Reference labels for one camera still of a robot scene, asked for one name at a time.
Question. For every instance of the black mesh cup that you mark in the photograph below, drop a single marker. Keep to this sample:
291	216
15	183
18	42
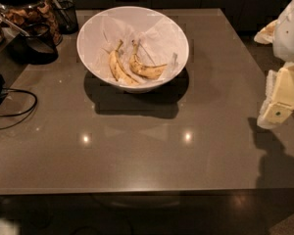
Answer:
66	17
38	48

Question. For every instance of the white paper liner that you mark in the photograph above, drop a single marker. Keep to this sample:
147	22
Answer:
157	46

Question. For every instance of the spotted banana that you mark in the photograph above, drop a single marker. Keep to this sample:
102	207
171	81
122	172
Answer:
117	69
137	67

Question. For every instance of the metal spoon handle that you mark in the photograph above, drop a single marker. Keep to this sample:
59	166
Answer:
14	26

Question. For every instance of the black mesh cup front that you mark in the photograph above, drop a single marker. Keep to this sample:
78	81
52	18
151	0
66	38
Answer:
38	48

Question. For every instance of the white bowl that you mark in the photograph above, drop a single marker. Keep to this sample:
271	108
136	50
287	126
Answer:
90	38

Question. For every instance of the black mesh cup rear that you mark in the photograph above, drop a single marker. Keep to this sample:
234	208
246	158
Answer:
66	17

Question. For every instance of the glass jar with snacks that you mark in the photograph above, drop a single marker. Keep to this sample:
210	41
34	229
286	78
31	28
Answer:
26	12

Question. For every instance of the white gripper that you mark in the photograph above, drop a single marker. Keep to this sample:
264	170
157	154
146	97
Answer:
290	33

